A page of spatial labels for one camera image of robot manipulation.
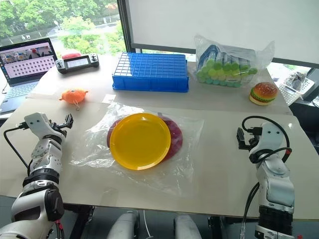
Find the bag of green-capped tubes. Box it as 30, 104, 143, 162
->
193, 34, 276, 89

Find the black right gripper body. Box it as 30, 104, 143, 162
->
245, 128, 262, 151

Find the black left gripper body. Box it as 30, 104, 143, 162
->
48, 120, 69, 137

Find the clear plastic bag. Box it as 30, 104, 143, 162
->
69, 101, 205, 197

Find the dark window pillar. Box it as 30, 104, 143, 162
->
116, 0, 133, 53

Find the blue plastic grid crate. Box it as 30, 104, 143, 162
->
112, 52, 189, 93

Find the white plastic basket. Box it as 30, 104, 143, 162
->
278, 71, 316, 106

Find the yellow round plastic plate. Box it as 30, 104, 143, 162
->
109, 113, 172, 171

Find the open laptop computer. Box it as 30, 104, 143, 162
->
0, 37, 57, 116

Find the red rounded object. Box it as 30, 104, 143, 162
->
61, 50, 82, 60

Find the dark red object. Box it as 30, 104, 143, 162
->
107, 115, 184, 163

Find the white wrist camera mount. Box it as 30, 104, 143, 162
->
258, 121, 288, 151
24, 112, 67, 140

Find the grey rounded robot leg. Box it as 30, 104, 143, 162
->
173, 214, 202, 239
110, 211, 140, 239

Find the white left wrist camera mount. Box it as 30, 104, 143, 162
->
24, 112, 67, 140

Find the black table leg frame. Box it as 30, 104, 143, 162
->
208, 216, 223, 239
63, 203, 96, 239

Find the black handheld controller with screen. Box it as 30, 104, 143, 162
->
54, 53, 100, 75

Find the orange plush fish toy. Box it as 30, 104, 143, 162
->
58, 87, 90, 110

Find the toy hamburger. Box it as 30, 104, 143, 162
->
249, 82, 279, 107

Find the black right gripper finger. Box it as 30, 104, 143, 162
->
237, 139, 250, 151
236, 127, 247, 142

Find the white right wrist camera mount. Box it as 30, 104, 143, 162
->
258, 121, 288, 151

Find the white roller screen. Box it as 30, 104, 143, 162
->
124, 0, 319, 68

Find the thin white cable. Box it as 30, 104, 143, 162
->
143, 209, 153, 239

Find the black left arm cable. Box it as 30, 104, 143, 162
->
3, 121, 34, 176

